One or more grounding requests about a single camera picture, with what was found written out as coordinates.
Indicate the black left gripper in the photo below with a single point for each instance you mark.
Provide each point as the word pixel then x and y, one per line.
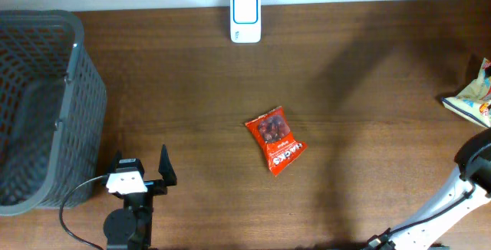
pixel 157 188

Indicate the red Hacks candy bag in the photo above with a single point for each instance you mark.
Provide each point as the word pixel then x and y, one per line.
pixel 274 136

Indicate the beige snack chip bag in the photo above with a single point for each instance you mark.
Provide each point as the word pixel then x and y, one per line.
pixel 473 102

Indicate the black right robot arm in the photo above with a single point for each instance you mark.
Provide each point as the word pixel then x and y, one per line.
pixel 467 188

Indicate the white barcode scanner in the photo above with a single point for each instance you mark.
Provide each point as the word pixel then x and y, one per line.
pixel 245 21

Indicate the grey plastic mesh basket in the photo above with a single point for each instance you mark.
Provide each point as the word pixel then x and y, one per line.
pixel 53 103

